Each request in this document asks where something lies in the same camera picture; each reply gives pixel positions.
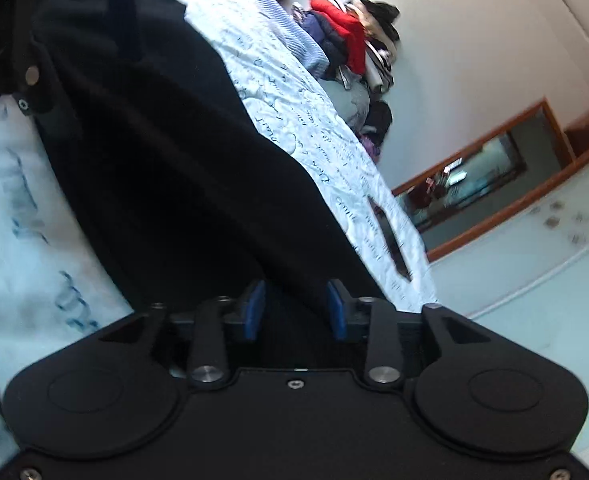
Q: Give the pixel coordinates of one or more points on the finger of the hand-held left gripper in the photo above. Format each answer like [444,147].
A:
[9,60]
[127,25]

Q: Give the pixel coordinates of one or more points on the navy padded jacket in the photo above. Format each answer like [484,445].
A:
[324,37]

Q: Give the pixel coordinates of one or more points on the blue knitted blanket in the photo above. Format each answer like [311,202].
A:
[287,25]

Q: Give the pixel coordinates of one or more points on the black smartphone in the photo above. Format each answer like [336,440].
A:
[390,240]

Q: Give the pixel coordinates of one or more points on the black bag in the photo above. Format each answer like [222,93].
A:
[378,117]

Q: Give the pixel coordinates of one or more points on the red jacket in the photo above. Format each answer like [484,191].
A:
[345,25]

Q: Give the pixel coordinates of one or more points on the frosted glass sliding door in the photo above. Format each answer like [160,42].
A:
[534,310]

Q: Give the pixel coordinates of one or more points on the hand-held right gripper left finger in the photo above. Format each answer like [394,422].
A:
[253,312]

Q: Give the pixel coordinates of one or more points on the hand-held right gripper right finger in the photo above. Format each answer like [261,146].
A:
[336,312]

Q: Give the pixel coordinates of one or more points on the bed with lettered white cover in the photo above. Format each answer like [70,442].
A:
[324,125]

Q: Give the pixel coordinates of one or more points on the black pants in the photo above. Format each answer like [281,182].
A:
[174,185]

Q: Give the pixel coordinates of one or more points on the black and white striped cloth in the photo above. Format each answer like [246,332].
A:
[379,67]

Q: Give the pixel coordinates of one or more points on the purple cloth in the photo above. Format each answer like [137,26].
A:
[370,147]

